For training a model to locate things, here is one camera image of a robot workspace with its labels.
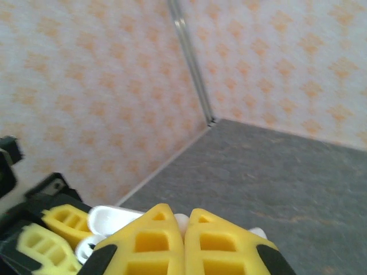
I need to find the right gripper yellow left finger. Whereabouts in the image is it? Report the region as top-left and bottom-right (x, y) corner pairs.
(81, 203), (184, 275)

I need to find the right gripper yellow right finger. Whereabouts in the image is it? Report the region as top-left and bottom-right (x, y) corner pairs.
(185, 208), (296, 275)

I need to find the small white rounded box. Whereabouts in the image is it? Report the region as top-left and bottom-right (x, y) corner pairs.
(248, 226), (269, 241)

